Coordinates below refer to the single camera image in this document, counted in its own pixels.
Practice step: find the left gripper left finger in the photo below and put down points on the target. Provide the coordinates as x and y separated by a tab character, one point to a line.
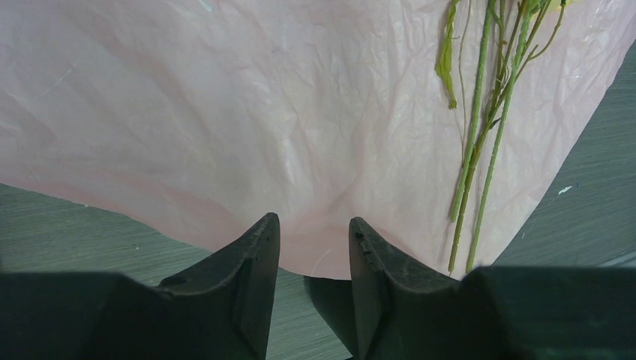
218	308

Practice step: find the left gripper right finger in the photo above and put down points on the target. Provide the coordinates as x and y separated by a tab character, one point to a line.
406	310

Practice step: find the pink purple wrapping paper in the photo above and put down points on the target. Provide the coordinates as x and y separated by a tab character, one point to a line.
198	117

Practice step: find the purple flower bouquet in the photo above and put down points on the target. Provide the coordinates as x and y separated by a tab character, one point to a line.
513	34

